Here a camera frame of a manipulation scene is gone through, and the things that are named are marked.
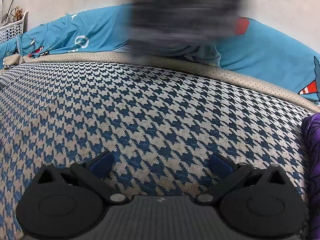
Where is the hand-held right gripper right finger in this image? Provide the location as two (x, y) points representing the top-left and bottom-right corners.
(194, 152), (288, 204)

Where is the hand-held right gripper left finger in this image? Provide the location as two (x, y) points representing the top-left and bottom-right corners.
(34, 151), (129, 204)

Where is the grey doodle-print fleece garment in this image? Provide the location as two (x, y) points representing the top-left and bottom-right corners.
(127, 0), (247, 55)

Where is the blue beige houndstooth mat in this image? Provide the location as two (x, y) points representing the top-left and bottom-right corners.
(0, 51), (320, 240)

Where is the purple garment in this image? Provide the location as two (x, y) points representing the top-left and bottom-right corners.
(300, 112), (320, 240)

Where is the blue airplane-print cushion red patch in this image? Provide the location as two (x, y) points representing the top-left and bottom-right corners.
(217, 17), (320, 105)

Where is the long blue airplane-print cushion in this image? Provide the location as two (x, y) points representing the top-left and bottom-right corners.
(15, 4), (222, 68)

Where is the white perforated plastic basket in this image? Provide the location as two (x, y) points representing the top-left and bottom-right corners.
(0, 11), (29, 43)

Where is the brown paper bag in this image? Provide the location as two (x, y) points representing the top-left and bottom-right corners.
(10, 5), (24, 20)

